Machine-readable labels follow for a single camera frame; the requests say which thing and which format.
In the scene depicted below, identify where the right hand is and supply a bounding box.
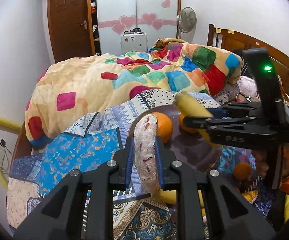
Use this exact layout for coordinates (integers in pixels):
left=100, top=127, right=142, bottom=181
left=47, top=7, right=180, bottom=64
left=251, top=143, right=289, bottom=179

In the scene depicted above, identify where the dark brown round plate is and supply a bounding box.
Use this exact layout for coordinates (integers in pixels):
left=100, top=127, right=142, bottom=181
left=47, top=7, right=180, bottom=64
left=128, top=105, right=222, bottom=172

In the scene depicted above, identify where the white bedside cabinet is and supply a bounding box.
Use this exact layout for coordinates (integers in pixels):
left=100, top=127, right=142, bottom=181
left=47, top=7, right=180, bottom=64
left=121, top=32, right=148, bottom=54

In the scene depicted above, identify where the peeled pomelo segment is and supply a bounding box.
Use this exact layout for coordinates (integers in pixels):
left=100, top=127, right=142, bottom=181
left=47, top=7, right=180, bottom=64
left=134, top=114, right=160, bottom=194

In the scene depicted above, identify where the white wardrobe with hearts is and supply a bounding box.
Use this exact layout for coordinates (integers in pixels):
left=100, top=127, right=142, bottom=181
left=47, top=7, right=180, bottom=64
left=96, top=0, right=179, bottom=55

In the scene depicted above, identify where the brown wooden door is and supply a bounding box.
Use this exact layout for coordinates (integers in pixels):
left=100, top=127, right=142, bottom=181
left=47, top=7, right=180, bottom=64
left=47, top=0, right=95, bottom=62

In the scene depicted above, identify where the white standing fan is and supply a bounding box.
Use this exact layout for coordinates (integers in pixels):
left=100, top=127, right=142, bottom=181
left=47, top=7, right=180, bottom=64
left=177, top=7, right=197, bottom=39

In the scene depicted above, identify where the white patterned pillow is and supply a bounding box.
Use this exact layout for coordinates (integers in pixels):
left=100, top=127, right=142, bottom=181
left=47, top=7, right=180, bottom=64
left=237, top=75, right=258, bottom=98

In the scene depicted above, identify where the wooden headboard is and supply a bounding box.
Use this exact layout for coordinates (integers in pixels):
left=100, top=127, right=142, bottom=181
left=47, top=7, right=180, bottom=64
left=207, top=24, right=289, bottom=95

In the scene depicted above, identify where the patterned blue bed sheet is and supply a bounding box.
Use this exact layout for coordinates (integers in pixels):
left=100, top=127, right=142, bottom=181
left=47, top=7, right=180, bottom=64
left=7, top=89, right=276, bottom=239

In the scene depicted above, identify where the small orange on sheet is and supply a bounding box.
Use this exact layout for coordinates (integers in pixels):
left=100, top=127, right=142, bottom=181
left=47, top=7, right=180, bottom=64
left=233, top=162, right=251, bottom=181

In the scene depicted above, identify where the large orange on plate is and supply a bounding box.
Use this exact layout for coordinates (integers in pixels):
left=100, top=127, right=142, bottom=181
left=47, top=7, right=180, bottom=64
left=154, top=112, right=173, bottom=144

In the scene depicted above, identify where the yellow sugarcane piece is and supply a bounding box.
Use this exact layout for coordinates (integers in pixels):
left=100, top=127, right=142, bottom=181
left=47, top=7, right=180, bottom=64
left=173, top=92, right=220, bottom=147
left=151, top=190, right=204, bottom=208

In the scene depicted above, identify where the colourful patchwork quilt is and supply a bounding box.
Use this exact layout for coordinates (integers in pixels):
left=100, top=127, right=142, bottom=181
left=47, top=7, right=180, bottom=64
left=24, top=38, right=243, bottom=148

